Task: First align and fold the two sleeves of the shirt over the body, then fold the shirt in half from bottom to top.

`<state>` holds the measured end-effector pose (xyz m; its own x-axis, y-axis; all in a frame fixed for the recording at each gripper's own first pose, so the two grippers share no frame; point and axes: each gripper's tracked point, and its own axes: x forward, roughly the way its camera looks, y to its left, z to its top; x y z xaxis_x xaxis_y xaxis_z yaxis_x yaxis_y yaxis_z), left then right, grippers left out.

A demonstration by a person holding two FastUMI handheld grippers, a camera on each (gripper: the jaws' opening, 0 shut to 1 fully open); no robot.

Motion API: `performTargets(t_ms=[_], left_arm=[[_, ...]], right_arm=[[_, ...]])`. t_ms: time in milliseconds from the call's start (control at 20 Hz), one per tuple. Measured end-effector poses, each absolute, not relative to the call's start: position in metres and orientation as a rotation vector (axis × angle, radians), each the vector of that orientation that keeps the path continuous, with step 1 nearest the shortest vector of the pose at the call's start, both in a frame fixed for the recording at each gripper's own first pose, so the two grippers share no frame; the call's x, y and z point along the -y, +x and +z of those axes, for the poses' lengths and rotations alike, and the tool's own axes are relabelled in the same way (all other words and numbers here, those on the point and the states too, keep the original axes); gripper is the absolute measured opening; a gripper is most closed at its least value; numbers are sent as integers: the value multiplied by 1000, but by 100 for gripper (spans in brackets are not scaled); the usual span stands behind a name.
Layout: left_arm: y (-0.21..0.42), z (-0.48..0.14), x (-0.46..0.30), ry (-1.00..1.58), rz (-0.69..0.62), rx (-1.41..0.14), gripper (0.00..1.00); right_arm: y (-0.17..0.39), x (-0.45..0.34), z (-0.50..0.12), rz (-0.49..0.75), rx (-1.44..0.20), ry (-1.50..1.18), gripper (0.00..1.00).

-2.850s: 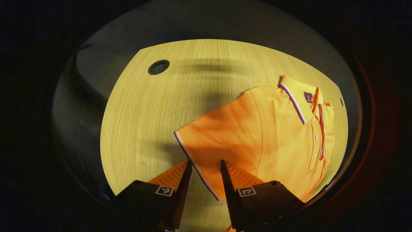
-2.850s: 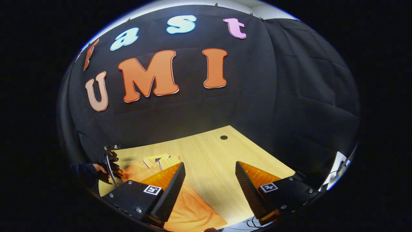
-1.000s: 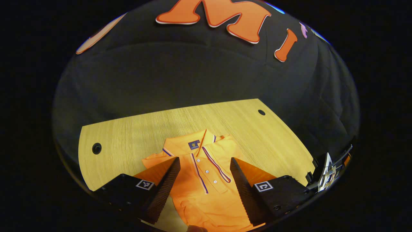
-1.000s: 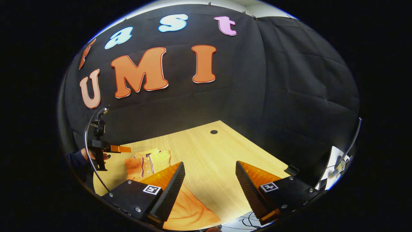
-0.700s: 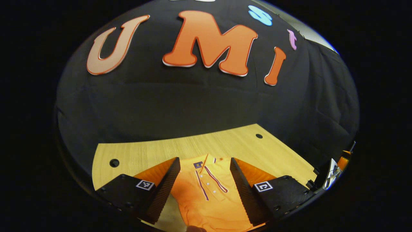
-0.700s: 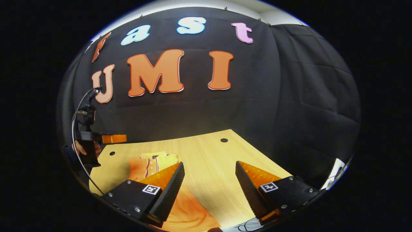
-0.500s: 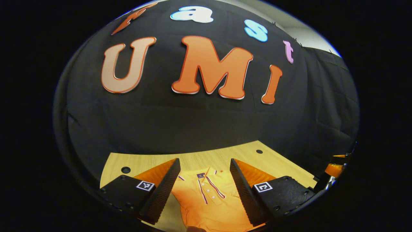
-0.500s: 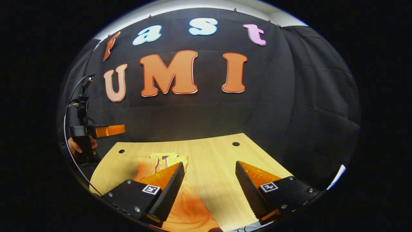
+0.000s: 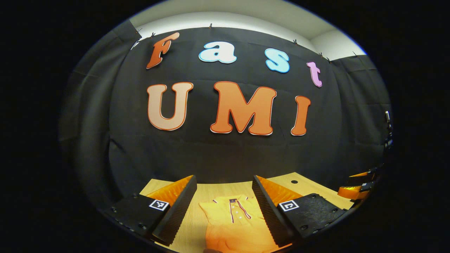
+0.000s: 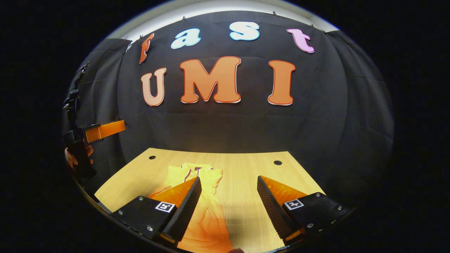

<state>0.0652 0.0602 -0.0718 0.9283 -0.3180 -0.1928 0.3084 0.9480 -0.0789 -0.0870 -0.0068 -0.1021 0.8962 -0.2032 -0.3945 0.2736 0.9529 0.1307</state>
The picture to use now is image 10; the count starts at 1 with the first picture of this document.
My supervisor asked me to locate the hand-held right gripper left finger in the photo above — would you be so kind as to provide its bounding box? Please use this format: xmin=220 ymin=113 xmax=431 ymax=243
xmin=112 ymin=177 xmax=203 ymax=245

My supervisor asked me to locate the black backdrop cloth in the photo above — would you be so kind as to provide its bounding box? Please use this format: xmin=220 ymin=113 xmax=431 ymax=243
xmin=63 ymin=11 xmax=394 ymax=211

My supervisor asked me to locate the orange T-shirt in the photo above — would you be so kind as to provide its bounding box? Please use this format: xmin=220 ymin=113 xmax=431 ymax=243
xmin=148 ymin=162 xmax=234 ymax=253

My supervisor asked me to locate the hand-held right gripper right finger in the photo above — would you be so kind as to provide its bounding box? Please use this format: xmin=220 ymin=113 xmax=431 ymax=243
xmin=257 ymin=176 xmax=350 ymax=243

